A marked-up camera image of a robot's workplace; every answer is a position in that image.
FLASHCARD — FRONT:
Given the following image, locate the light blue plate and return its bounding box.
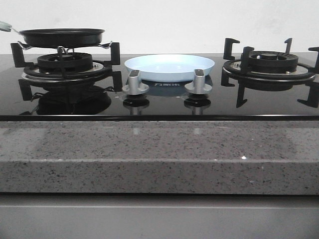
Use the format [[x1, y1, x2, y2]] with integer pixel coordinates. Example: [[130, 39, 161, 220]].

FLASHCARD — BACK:
[[125, 54, 215, 83]]

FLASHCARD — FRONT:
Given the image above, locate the silver stove knob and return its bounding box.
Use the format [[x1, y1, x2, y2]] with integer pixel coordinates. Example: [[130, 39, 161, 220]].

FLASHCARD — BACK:
[[122, 70, 149, 95], [184, 69, 212, 95]]

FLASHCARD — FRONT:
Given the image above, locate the left black burner head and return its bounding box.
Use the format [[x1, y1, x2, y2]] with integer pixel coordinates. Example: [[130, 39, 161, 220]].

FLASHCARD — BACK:
[[37, 53, 93, 74]]

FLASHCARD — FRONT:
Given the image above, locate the left silver stove knob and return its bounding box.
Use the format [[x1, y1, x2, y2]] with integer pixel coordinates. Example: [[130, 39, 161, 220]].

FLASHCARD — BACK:
[[122, 70, 149, 95]]

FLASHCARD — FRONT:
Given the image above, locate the grey cabinet front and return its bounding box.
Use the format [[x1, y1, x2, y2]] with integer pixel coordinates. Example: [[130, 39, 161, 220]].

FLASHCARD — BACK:
[[0, 195, 319, 239]]

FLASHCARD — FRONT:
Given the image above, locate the small wire pan support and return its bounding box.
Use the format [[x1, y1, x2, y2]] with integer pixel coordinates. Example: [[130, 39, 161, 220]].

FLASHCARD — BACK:
[[17, 41, 113, 53]]

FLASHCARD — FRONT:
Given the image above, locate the black glass gas cooktop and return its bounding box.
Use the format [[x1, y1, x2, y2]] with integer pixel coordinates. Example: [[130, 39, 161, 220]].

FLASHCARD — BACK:
[[0, 54, 319, 121]]

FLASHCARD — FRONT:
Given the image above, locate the left black pan support grate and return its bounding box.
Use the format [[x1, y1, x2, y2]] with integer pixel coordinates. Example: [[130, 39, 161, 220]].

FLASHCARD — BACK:
[[11, 42, 122, 101]]

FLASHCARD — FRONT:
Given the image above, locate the black frying pan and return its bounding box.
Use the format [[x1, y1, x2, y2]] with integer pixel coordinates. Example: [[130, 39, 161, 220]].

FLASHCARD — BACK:
[[0, 20, 106, 48]]

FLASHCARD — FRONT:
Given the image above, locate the right black pan support grate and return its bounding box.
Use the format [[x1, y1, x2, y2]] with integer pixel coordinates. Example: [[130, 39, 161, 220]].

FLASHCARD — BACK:
[[221, 38, 319, 107]]

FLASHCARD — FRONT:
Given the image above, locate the right black burner head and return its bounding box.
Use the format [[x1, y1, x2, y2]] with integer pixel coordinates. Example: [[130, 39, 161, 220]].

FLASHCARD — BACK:
[[249, 51, 299, 68]]

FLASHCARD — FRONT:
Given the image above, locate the black burner head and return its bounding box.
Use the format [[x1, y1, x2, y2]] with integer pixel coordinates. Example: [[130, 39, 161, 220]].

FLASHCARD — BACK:
[[249, 51, 299, 68], [37, 53, 93, 74]]

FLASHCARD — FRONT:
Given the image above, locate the right silver stove knob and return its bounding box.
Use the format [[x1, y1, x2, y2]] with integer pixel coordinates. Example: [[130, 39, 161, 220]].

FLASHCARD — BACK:
[[184, 69, 212, 95]]

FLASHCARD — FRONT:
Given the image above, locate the black pan support grate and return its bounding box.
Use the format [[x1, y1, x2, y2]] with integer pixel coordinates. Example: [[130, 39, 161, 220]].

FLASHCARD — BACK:
[[221, 38, 319, 107], [11, 42, 122, 101]]

